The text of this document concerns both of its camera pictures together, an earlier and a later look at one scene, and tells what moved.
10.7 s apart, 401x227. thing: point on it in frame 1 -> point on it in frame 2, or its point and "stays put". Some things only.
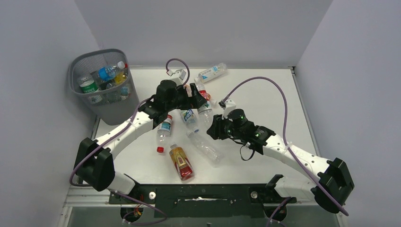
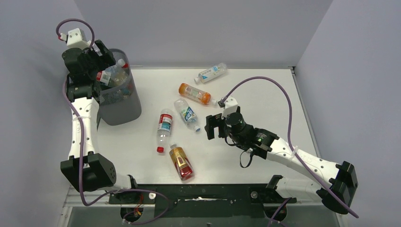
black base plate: x=203 y=200 stays put
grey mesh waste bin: x=117 y=105 stays put
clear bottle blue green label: x=190 y=119 stays put
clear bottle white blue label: x=211 y=73 stays put
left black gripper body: x=180 y=100 -> x=93 y=60
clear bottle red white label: x=204 y=93 -> x=111 y=76
